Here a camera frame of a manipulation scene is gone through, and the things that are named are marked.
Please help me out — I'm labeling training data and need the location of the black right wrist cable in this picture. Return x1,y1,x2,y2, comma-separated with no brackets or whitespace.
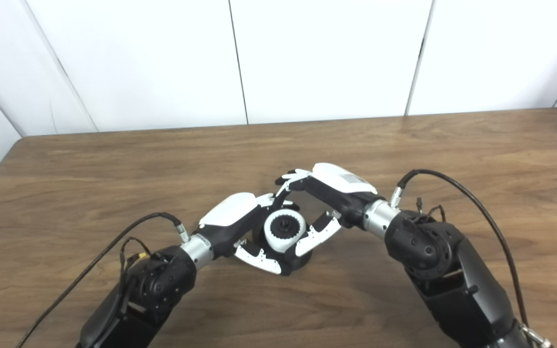
390,169,552,348

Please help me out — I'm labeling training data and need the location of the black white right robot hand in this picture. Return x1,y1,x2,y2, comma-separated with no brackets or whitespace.
273,163,401,258

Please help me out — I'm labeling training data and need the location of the white plastic ring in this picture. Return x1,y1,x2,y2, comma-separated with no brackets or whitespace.
264,208,307,253

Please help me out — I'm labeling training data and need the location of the thin arm wire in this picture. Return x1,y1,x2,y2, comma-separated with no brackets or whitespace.
120,237,153,290
414,197,448,223

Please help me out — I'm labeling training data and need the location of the thin right arm wire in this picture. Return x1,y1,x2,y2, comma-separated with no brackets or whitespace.
414,197,448,223

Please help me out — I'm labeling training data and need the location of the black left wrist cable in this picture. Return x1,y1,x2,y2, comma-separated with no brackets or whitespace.
15,212,191,348

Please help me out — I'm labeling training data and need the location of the round black plastic part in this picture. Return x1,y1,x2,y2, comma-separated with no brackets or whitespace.
252,217,314,276

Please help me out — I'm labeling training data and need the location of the thin left arm wire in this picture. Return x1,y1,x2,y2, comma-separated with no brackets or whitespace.
120,237,153,290

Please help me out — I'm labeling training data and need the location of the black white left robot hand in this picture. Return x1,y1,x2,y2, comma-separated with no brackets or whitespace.
180,192,303,276

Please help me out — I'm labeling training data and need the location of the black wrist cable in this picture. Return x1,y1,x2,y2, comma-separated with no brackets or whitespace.
390,169,552,348
15,212,191,348

